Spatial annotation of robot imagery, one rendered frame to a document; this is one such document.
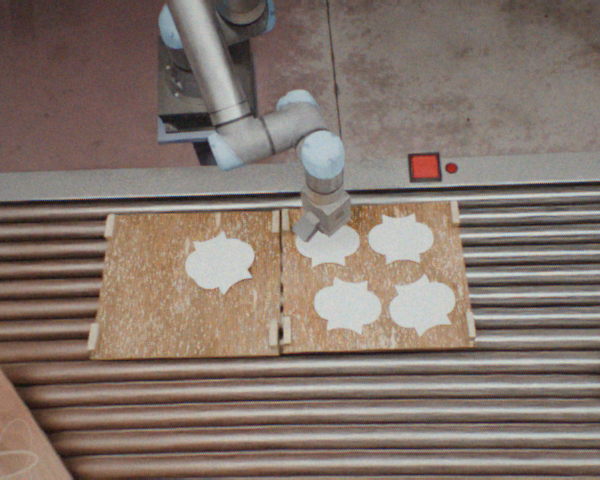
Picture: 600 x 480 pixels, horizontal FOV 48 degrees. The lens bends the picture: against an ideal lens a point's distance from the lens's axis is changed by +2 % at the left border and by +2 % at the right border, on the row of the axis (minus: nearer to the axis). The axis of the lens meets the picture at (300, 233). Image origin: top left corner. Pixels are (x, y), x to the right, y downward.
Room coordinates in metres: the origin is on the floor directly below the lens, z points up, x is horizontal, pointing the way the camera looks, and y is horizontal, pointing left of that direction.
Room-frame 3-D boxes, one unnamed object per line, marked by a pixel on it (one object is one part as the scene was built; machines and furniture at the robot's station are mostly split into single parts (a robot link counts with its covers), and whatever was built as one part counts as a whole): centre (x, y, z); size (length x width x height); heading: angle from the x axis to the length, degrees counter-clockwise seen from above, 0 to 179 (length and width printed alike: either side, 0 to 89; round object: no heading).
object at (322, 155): (0.65, -0.06, 1.29); 0.09 x 0.08 x 0.11; 14
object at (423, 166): (0.82, -0.32, 0.92); 0.06 x 0.06 x 0.01; 83
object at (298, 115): (0.74, -0.02, 1.29); 0.11 x 0.11 x 0.08; 14
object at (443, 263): (0.56, -0.15, 0.93); 0.41 x 0.35 x 0.02; 84
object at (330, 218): (0.63, -0.04, 1.13); 0.12 x 0.09 x 0.16; 125
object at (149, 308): (0.60, 0.26, 0.93); 0.41 x 0.35 x 0.02; 83
